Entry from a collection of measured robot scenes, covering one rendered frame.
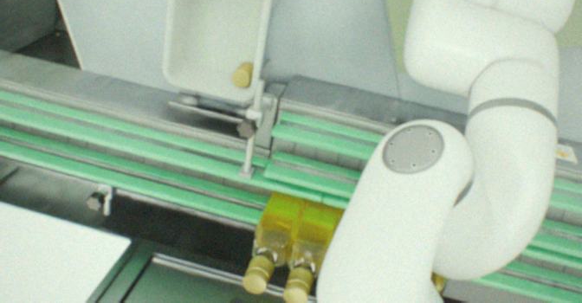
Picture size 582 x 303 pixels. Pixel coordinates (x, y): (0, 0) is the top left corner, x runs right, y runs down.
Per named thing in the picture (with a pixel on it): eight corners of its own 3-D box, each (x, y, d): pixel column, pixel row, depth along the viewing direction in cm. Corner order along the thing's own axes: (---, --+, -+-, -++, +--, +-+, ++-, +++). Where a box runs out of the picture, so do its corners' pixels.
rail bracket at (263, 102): (248, 153, 112) (227, 189, 101) (262, 63, 104) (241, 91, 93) (265, 157, 112) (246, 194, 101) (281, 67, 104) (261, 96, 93)
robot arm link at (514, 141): (546, 75, 55) (539, 219, 47) (565, 166, 65) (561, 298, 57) (397, 89, 62) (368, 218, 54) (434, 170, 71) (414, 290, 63)
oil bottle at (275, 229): (278, 195, 115) (245, 266, 96) (283, 167, 112) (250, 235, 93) (309, 203, 114) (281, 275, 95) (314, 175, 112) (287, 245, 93)
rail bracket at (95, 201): (116, 189, 123) (81, 227, 111) (118, 158, 119) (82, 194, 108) (136, 195, 122) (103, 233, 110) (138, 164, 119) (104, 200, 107)
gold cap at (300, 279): (287, 283, 93) (281, 303, 89) (291, 264, 91) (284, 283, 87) (311, 290, 92) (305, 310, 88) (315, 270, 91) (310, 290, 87)
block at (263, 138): (260, 127, 117) (249, 145, 111) (268, 80, 113) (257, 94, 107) (279, 132, 117) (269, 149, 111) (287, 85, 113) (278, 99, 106)
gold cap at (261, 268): (248, 272, 93) (240, 290, 89) (252, 252, 92) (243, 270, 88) (272, 278, 93) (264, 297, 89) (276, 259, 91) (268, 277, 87)
